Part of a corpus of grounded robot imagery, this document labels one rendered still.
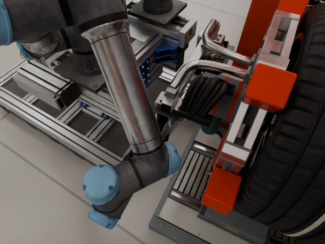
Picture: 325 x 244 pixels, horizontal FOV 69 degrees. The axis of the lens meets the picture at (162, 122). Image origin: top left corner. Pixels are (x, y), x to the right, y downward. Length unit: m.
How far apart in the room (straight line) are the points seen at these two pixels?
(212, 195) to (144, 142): 0.23
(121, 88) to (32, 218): 1.32
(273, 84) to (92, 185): 0.40
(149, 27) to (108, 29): 0.88
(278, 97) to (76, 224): 1.34
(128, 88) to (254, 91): 0.24
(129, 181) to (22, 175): 1.36
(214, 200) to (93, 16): 0.48
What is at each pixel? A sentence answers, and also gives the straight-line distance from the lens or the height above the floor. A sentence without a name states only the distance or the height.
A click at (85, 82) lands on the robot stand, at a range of 0.96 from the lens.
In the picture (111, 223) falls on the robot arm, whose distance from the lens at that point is 0.62.
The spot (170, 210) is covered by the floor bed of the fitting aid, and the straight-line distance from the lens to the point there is 1.44.
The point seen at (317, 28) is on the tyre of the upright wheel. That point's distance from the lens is 0.63.
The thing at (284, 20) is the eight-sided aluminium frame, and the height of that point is 1.11.
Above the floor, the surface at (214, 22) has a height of 1.01.
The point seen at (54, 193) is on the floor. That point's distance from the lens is 1.69.
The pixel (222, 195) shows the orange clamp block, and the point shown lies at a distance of 0.63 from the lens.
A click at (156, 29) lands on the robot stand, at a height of 0.74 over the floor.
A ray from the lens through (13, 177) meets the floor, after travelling 1.85.
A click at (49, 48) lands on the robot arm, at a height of 1.00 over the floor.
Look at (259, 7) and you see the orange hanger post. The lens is 1.19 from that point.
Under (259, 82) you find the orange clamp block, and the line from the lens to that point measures 0.49.
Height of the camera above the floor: 1.47
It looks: 55 degrees down
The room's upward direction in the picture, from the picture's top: straight up
